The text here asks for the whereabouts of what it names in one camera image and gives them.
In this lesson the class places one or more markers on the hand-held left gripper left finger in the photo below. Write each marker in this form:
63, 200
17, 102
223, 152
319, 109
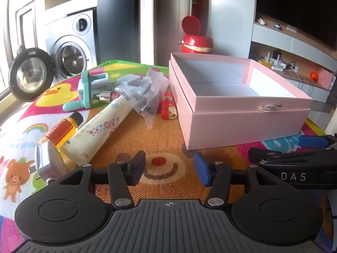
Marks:
137, 166

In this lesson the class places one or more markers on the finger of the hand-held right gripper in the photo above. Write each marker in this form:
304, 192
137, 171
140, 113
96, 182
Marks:
313, 141
289, 156

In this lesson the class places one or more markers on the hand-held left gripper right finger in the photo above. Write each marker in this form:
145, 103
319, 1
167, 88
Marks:
201, 170

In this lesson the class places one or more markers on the cream tube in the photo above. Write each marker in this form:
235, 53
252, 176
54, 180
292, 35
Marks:
100, 129

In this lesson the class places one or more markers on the pink cardboard box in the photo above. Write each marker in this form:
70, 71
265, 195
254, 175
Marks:
237, 121

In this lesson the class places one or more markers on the red rectangular packet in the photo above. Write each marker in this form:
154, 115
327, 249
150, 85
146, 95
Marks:
163, 110

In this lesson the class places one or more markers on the red lighter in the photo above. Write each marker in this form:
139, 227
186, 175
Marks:
172, 112

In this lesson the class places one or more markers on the clear plastic bag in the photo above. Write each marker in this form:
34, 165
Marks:
151, 102

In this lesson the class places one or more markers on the small dark red bottle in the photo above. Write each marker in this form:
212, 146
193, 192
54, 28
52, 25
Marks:
114, 95

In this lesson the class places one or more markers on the yellow bottle with orange label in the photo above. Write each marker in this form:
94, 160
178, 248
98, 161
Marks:
60, 131

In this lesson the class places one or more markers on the white power adapter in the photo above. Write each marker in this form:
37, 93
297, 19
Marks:
131, 80

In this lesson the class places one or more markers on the white plug adapter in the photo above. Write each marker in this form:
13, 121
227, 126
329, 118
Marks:
47, 163

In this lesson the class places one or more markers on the teal plastic tool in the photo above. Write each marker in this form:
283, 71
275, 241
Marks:
87, 89

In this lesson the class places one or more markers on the colourful cartoon play mat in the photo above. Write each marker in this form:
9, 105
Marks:
163, 137

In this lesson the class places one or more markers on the pink bag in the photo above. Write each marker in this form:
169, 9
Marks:
326, 79

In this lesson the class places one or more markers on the orange pumpkin toy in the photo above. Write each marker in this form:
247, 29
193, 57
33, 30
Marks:
313, 76

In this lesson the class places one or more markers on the yellow box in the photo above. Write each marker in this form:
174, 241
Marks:
265, 65

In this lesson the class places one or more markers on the white router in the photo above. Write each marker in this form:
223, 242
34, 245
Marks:
275, 59

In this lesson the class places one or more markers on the white shelf unit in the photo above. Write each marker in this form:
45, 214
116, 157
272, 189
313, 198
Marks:
273, 38

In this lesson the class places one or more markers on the small white ornament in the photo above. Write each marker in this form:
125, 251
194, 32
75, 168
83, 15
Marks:
260, 21

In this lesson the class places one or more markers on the black television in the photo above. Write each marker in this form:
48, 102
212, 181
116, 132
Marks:
302, 5

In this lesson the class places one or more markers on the round washing machine door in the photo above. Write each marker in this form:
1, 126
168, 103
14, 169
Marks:
29, 73

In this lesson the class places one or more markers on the silver washing machine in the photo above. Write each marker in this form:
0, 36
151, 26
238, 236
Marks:
79, 31

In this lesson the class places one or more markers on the tall grey cabinet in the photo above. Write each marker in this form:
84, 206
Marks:
118, 18

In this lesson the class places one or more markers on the white wardrobe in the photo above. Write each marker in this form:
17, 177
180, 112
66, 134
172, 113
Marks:
231, 13

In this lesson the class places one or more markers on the framed cabinet door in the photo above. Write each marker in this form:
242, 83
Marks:
25, 23

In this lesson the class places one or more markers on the red pedestal trash bin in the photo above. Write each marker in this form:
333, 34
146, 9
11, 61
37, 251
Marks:
192, 42

